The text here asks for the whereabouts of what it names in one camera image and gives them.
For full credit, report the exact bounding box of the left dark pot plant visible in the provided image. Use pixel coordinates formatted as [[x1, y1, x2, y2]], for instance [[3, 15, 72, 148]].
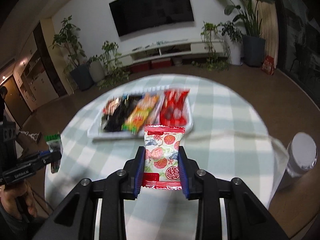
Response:
[[52, 15, 94, 92]]

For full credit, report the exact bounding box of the white red floral packet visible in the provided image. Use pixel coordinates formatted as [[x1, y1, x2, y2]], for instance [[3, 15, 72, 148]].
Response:
[[142, 125, 185, 190]]

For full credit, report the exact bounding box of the white lidded jar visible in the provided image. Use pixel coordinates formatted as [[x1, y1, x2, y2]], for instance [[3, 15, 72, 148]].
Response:
[[286, 132, 317, 178]]

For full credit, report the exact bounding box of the white pot trailing plant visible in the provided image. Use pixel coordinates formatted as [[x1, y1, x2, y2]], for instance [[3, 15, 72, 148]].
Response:
[[191, 21, 243, 72]]

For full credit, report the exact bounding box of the red snack packet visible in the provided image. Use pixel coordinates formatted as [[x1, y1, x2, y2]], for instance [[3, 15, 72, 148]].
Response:
[[159, 88, 189, 127]]

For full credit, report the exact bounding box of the wall television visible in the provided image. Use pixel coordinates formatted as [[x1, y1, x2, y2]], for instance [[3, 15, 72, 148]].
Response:
[[109, 0, 194, 37]]

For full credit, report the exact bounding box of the left white pot plant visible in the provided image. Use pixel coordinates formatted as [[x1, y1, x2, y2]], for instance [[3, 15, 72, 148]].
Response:
[[87, 40, 129, 89]]

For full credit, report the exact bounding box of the large plant dark pot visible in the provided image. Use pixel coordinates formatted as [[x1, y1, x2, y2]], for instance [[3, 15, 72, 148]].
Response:
[[224, 0, 275, 67]]

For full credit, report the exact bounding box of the white TV cabinet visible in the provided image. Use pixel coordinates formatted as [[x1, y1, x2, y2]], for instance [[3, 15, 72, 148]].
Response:
[[117, 38, 209, 67]]

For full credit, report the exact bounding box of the orange fruit candy packet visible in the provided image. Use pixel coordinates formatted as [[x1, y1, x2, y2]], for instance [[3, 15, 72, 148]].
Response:
[[121, 93, 159, 134]]

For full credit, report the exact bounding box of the person's left hand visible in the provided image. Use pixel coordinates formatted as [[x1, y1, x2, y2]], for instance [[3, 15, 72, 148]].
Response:
[[1, 180, 37, 220]]

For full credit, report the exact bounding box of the small red brown packet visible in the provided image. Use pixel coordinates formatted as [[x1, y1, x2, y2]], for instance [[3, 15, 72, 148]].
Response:
[[102, 97, 122, 115]]

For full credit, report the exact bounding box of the green snack packet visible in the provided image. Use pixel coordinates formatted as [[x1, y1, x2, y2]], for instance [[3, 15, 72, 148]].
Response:
[[44, 133, 63, 174]]

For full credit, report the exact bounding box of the black snack packet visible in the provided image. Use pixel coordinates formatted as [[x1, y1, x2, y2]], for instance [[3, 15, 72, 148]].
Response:
[[100, 94, 143, 132]]

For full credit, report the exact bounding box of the white plastic tray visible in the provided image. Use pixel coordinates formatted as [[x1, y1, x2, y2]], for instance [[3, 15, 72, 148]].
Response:
[[87, 86, 194, 140]]

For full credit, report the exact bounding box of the red gift box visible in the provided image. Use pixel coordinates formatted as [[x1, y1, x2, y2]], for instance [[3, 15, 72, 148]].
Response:
[[261, 56, 274, 75]]

